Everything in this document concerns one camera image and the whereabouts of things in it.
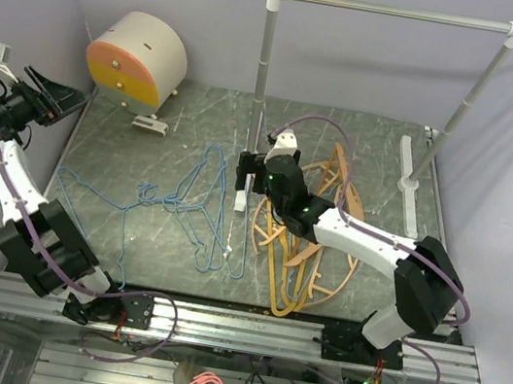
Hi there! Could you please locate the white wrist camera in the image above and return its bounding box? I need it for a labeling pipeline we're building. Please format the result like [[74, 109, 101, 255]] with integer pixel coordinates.
[[265, 128, 298, 162], [0, 43, 17, 84]]

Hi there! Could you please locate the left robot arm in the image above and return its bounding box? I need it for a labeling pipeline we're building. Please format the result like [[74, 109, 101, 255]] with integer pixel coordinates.
[[0, 66, 124, 326]]

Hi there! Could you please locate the brown wooden hanger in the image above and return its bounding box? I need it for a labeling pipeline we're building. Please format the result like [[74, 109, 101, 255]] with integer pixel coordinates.
[[284, 242, 323, 267]]

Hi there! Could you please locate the yellow plastic hanger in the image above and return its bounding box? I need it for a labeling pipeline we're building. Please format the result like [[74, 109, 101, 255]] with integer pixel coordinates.
[[256, 199, 310, 318]]

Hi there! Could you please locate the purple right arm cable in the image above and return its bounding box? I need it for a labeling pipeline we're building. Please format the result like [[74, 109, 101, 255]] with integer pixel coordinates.
[[232, 109, 500, 384]]

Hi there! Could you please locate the blue wire hanger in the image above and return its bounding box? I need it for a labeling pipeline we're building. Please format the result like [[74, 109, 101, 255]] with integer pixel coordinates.
[[39, 163, 160, 295], [160, 158, 250, 281], [161, 143, 228, 273]]

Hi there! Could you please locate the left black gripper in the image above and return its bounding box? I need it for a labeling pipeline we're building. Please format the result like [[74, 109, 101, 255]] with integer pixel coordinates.
[[0, 59, 98, 141]]

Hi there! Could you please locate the beige round drawer cabinet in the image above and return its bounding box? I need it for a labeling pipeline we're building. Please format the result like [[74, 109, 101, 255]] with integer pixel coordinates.
[[85, 11, 188, 117]]

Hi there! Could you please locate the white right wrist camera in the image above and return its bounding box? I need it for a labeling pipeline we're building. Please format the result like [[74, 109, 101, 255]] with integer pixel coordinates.
[[265, 128, 298, 162]]

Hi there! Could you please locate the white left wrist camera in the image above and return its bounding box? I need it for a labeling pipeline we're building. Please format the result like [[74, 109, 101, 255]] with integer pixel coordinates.
[[0, 43, 17, 84]]

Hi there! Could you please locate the beige plastic hanger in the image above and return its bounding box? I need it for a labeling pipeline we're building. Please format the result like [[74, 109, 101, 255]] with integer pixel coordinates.
[[302, 142, 352, 202], [237, 153, 377, 320]]

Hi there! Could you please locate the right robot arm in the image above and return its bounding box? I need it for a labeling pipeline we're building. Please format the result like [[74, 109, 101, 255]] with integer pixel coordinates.
[[235, 151, 463, 364]]

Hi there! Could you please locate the aluminium frame rail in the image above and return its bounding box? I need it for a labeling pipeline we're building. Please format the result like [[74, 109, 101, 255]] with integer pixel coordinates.
[[0, 271, 481, 384]]

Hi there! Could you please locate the metal clothes rack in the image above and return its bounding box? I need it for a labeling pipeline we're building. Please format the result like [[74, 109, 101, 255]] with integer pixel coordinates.
[[246, 0, 513, 238]]

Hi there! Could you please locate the small white plastic clip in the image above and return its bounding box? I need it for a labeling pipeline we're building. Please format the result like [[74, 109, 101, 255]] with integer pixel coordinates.
[[131, 115, 169, 137]]

